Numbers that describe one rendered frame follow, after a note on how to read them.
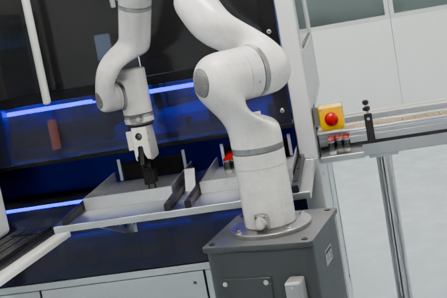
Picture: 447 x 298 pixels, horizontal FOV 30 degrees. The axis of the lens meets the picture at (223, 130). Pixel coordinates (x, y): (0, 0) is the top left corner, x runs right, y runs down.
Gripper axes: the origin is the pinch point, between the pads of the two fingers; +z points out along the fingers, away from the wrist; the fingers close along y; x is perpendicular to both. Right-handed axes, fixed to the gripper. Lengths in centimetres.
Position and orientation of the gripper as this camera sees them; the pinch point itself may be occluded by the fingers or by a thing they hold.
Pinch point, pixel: (150, 175)
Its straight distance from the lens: 241.4
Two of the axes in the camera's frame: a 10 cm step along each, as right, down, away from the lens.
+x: -9.8, 1.5, 1.6
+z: 1.8, 9.8, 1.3
